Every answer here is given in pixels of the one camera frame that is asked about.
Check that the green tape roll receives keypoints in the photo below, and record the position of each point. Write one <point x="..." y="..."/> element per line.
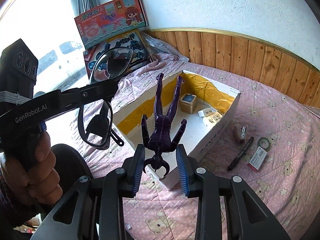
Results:
<point x="264" y="143"/>

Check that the pink stapler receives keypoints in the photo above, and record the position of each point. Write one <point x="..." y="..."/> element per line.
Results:
<point x="240" y="132"/>

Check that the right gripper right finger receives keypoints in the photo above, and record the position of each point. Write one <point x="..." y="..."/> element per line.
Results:
<point x="247" y="216"/>

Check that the purple action figure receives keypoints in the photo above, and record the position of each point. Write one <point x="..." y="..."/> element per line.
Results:
<point x="160" y="141"/>

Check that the gold tin box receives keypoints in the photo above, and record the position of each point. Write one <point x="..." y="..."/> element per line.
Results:
<point x="188" y="103"/>

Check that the white charger block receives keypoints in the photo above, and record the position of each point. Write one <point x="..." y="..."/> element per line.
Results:
<point x="206" y="112"/>

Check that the left hand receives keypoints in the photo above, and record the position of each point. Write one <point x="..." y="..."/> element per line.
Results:
<point x="39" y="184"/>

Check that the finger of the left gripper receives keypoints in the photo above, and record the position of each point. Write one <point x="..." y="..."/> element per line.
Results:
<point x="74" y="98"/>

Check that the bubble wrap sheet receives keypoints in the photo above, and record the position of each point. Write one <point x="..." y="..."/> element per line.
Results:
<point x="155" y="45"/>

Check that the pink bear quilt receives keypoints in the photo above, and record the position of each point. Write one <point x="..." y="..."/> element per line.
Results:
<point x="287" y="181"/>

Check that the red white staples box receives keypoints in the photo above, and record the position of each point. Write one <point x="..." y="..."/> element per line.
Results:
<point x="257" y="159"/>

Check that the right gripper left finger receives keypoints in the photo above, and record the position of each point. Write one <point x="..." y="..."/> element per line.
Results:
<point x="93" y="208"/>

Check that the blue robot toy box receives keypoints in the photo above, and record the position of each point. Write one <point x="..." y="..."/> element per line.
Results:
<point x="127" y="49"/>

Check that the black marker pen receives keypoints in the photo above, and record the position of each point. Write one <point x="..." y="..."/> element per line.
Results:
<point x="239" y="156"/>

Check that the yellow tissue pack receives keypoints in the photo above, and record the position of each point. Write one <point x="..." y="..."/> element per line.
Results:
<point x="212" y="120"/>

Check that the black safety goggles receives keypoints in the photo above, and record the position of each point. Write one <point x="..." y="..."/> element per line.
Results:
<point x="99" y="132"/>

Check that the colourful toy box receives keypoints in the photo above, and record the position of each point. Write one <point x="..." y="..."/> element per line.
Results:
<point x="110" y="19"/>

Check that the cardboard box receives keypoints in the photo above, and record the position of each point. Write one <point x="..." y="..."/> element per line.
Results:
<point x="197" y="138"/>

